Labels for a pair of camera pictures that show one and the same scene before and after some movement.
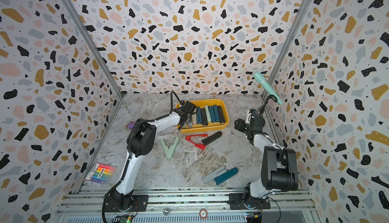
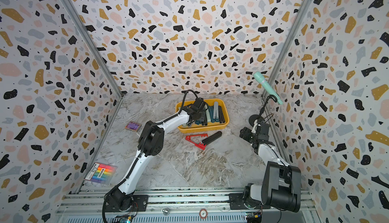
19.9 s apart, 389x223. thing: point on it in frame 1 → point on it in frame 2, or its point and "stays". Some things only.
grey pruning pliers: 211,177 → 216,113
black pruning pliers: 211,138 stays
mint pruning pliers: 207,113 stays
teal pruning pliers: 212,114 stays
